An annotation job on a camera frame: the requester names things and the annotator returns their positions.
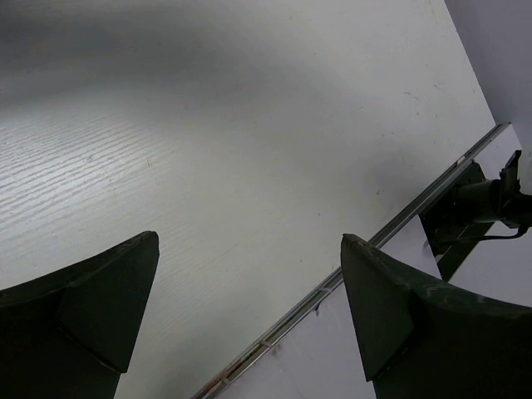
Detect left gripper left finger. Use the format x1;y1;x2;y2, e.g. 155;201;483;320
1;231;160;398

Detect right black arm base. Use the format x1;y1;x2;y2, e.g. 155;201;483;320
420;162;500;282

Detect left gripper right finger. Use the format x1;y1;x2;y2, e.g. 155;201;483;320
341;234;531;398

